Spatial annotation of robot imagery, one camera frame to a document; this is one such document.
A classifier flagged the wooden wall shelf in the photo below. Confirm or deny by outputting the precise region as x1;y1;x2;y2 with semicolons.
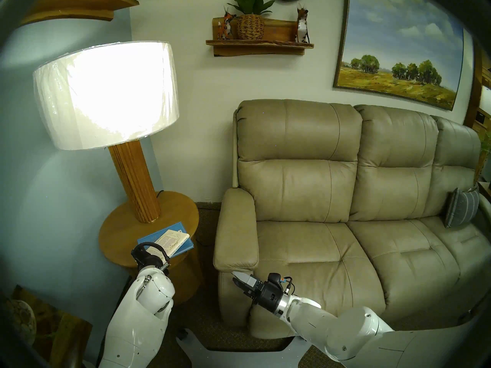
206;17;315;57

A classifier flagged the round wooden side table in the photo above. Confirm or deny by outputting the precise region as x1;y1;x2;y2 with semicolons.
99;191;204;304

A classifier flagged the green leafy houseplant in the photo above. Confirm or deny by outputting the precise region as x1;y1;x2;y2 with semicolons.
474;131;491;187

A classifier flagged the orange fox figurine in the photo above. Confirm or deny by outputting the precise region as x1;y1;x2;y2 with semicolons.
217;7;236;41

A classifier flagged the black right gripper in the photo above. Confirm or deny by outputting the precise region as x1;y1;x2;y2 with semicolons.
232;272;286;314

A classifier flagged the fox figurine right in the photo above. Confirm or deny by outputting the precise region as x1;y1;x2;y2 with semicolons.
295;2;310;43

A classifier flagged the blue hardcover book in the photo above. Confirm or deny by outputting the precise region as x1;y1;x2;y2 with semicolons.
137;222;195;259

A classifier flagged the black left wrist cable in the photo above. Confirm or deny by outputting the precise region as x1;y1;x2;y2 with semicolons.
131;243;170;265

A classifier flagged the wooden corner shelf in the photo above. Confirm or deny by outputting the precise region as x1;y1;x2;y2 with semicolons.
19;0;140;26

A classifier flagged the round decorative globe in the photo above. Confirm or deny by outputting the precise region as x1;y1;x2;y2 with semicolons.
4;298;38;345

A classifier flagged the cream paperback book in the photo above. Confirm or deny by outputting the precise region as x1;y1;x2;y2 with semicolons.
146;229;191;257

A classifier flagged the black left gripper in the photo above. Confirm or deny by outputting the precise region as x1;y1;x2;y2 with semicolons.
134;248;166;270

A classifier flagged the table lamp with wooden post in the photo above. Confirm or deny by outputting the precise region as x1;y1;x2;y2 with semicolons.
33;41;180;224

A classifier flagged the grey striped pillow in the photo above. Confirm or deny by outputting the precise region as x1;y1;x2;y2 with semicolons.
445;187;480;228

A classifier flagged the beige leather sofa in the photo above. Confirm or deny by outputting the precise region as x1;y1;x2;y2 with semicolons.
213;99;491;340

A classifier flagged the wooden crate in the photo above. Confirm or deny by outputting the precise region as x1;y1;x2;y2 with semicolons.
12;285;92;368

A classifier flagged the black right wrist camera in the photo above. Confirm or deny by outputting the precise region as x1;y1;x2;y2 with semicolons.
267;273;294;292

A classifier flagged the potted plant in wicker basket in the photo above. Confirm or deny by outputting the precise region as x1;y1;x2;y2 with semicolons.
227;0;275;40

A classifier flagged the wooden cabinet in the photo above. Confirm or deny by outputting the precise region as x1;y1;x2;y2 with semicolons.
463;41;491;130

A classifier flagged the framed landscape painting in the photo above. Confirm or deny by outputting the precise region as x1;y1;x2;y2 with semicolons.
333;0;465;112

